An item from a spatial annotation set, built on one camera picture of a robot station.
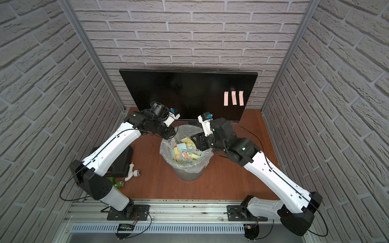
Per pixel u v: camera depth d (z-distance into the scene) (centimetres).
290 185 40
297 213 39
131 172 85
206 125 58
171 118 66
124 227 72
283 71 93
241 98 71
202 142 56
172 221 73
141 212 73
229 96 72
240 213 65
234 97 71
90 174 41
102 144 47
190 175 80
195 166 63
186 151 78
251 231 68
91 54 86
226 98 73
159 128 63
